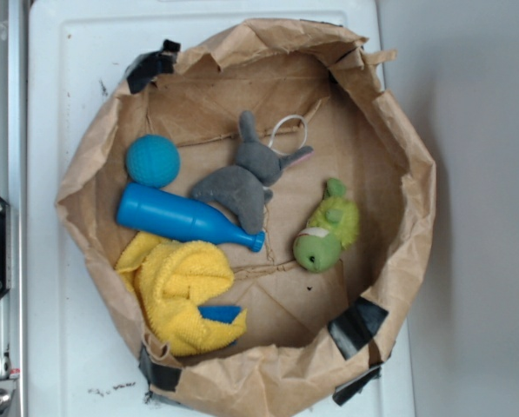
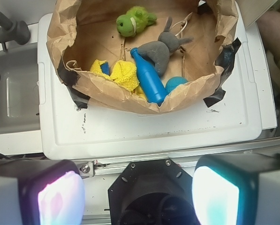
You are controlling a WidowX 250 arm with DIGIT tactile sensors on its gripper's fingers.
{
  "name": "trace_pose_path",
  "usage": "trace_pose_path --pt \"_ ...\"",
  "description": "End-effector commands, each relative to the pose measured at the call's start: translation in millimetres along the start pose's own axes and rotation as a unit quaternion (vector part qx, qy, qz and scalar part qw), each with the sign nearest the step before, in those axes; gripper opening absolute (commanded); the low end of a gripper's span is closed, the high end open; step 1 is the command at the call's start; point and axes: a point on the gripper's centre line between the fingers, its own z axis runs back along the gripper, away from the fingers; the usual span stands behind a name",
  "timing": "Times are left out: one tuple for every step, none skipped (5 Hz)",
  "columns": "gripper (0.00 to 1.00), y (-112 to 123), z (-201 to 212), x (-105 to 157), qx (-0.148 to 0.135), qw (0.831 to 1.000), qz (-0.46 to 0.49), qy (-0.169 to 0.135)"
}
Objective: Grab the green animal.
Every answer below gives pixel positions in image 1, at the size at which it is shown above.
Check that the blue rubber ball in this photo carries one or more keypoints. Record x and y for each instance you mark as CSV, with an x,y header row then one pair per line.
x,y
153,161

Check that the brown paper bag bin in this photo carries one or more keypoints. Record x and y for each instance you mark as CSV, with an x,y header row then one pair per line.
x,y
307,333

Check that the aluminium frame rail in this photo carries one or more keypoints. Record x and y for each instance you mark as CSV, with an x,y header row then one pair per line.
x,y
14,19

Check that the green plush animal toy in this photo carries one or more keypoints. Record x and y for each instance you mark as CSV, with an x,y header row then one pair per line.
x,y
332,228

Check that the white plastic tray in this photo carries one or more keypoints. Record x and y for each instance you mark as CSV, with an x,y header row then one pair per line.
x,y
77,364

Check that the grey plush elephant toy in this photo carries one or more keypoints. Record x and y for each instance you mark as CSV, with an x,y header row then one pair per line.
x,y
243,187

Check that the blue sponge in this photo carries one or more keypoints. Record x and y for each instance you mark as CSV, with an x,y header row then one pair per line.
x,y
224,314

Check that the yellow microfibre cloth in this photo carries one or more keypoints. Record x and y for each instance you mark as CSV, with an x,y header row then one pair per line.
x,y
171,280

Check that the blue plastic bottle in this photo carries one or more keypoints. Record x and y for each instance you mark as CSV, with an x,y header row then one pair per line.
x,y
179,218

